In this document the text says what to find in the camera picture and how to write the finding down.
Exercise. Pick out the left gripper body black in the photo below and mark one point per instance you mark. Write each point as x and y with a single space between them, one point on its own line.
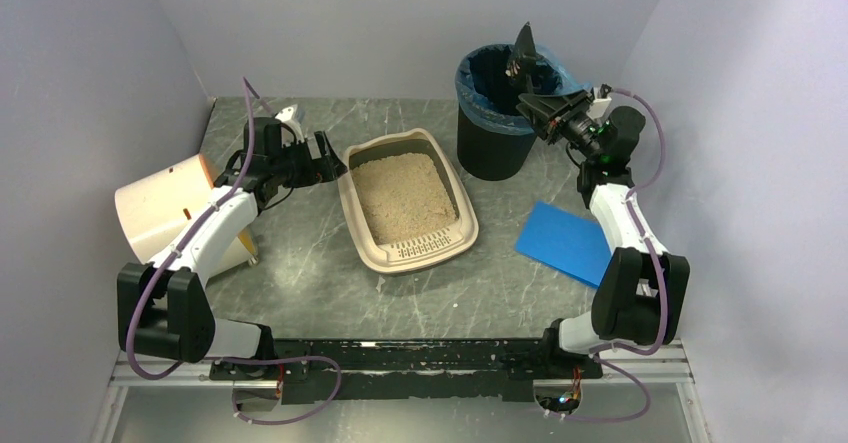
315 161

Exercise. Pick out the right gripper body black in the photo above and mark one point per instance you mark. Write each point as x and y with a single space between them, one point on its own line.
549 111

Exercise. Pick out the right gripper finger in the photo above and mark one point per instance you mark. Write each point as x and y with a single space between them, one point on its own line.
548 130
539 109

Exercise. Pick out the black litter scoop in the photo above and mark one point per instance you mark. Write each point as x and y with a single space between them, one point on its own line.
521 64

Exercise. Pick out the beige litter box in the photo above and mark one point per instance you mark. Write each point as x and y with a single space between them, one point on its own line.
422 251

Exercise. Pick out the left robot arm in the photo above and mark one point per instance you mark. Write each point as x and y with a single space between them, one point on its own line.
163 308

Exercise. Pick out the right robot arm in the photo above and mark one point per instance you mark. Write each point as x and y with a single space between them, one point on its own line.
638 303

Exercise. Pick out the cat litter pile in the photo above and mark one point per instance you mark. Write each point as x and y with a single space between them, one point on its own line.
402 197

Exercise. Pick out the blue plastic bin liner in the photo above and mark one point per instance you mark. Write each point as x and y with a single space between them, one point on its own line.
488 99

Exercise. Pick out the black trash bin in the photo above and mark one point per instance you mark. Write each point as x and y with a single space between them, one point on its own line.
489 155

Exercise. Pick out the blue sheet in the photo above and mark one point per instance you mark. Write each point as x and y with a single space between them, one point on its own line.
565 242

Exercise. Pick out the beige cylindrical container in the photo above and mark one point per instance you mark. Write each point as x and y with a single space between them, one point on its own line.
156 212

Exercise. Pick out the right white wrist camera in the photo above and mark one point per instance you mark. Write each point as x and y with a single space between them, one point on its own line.
601 100

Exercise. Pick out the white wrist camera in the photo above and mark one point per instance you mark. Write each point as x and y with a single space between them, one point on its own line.
601 100
290 121

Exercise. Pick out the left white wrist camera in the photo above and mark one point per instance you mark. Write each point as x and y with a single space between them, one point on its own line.
290 121

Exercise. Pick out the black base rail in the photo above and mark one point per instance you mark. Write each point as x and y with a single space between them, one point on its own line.
417 368

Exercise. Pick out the aluminium frame rail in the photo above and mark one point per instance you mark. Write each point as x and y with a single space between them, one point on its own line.
552 396

